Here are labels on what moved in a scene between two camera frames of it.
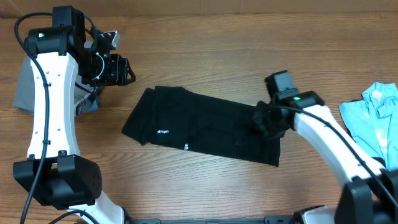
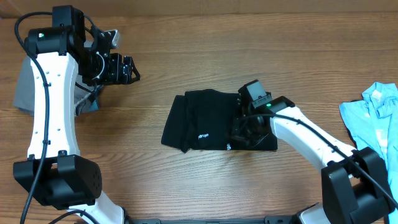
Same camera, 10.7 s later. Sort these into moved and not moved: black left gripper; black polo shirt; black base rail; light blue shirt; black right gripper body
Moved: black polo shirt; black right gripper body
Not moved: black left gripper; black base rail; light blue shirt
